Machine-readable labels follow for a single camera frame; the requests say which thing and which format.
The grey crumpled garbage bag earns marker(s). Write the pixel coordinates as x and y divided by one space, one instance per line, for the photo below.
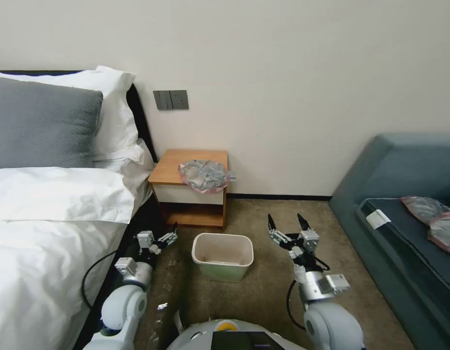
205 175
423 209
445 233

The white pillow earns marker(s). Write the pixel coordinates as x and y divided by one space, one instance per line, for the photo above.
115 120

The clear plastic scrap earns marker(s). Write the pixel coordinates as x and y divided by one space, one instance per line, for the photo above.
162 307

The teal sofa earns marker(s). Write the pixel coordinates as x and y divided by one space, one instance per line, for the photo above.
374 171

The wooden nightstand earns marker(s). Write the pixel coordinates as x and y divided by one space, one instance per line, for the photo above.
174 171

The grey pillow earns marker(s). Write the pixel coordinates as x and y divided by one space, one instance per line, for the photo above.
39 124

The dark sofa seat cushion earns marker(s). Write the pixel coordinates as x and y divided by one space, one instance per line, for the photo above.
403 248

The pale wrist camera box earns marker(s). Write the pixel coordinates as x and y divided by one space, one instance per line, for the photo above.
309 239
145 240

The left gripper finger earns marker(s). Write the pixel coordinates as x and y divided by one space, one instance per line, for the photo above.
160 248
169 235

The black bed frame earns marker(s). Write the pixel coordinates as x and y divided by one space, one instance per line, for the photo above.
137 222

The cream and green trash can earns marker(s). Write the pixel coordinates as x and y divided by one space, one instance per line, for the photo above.
221 268

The white duvet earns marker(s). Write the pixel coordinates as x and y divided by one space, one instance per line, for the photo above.
46 226

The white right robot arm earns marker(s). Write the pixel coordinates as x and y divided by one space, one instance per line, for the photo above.
329 321

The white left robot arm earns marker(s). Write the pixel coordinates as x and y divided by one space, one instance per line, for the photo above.
123 308

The grey wall switch panel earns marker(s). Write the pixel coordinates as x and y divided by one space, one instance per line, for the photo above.
171 99

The white robot front shell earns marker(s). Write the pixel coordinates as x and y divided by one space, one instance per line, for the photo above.
228 335

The white sofa tag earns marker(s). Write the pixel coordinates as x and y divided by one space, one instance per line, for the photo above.
378 220

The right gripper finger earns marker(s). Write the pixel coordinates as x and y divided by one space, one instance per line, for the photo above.
302 222
278 235

